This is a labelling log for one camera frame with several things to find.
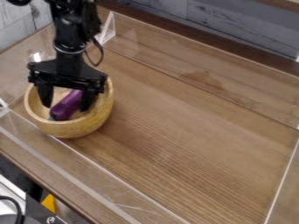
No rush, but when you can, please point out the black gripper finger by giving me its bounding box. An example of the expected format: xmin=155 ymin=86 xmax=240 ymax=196
xmin=37 ymin=83 xmax=53 ymax=108
xmin=80 ymin=88 xmax=97 ymax=112

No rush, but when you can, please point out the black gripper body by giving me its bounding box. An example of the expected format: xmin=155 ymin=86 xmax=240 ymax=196
xmin=27 ymin=52 xmax=108 ymax=94

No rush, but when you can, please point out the purple toy eggplant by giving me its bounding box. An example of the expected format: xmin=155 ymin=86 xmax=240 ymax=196
xmin=48 ymin=89 xmax=83 ymax=121

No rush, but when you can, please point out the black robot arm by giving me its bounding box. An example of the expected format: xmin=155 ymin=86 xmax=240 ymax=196
xmin=27 ymin=0 xmax=108 ymax=111

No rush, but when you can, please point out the brown wooden bowl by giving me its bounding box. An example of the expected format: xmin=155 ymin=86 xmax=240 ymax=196
xmin=23 ymin=79 xmax=115 ymax=138

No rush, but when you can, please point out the yellow black device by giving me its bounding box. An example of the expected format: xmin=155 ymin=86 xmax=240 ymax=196
xmin=41 ymin=193 xmax=69 ymax=224

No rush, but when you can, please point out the clear acrylic corner bracket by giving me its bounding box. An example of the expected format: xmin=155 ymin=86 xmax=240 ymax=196
xmin=95 ymin=11 xmax=116 ymax=45

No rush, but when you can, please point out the clear acrylic tray wall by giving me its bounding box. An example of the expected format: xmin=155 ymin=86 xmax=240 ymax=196
xmin=0 ymin=11 xmax=299 ymax=224

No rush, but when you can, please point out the black cable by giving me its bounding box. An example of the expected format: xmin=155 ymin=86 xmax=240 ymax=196
xmin=0 ymin=195 xmax=24 ymax=224

